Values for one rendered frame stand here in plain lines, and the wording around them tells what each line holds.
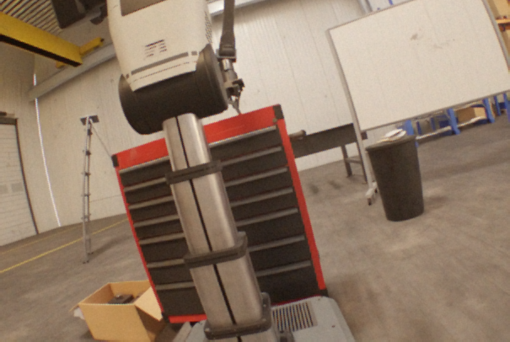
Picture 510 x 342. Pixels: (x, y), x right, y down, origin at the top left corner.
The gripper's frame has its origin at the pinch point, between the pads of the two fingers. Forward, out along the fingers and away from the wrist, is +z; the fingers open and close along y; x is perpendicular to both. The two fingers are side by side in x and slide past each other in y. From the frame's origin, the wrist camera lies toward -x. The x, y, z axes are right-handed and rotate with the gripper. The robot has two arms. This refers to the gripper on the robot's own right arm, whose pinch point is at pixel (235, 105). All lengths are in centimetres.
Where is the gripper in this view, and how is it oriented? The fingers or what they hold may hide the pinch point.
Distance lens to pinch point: 108.3
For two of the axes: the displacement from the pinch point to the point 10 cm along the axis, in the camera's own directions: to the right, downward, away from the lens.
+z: 2.4, 9.4, -2.3
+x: -1.3, -2.1, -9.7
